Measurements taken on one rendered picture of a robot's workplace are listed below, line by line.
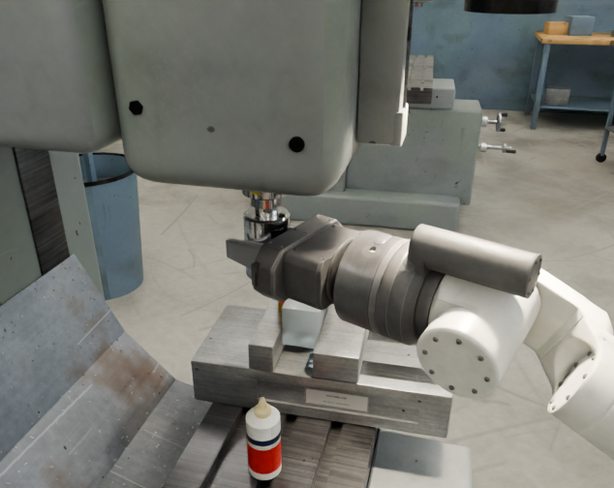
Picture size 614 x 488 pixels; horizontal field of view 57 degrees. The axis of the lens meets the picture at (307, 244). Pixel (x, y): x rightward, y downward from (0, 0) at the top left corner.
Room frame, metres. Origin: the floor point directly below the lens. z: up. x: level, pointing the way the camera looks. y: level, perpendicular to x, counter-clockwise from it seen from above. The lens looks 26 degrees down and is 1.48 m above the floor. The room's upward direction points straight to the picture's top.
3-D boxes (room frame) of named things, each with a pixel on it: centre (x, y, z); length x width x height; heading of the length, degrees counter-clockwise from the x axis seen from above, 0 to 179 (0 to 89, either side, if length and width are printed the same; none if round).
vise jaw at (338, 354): (0.66, -0.05, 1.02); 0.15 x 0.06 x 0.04; 168
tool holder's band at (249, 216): (0.53, 0.04, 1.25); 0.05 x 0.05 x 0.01
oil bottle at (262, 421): (0.51, 0.05, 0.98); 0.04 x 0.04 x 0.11
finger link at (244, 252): (0.50, 0.06, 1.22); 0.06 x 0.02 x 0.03; 54
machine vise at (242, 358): (0.66, -0.03, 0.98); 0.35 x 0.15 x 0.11; 78
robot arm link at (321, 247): (0.47, -0.03, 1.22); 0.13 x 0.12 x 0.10; 144
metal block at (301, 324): (0.67, 0.00, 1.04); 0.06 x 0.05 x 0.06; 168
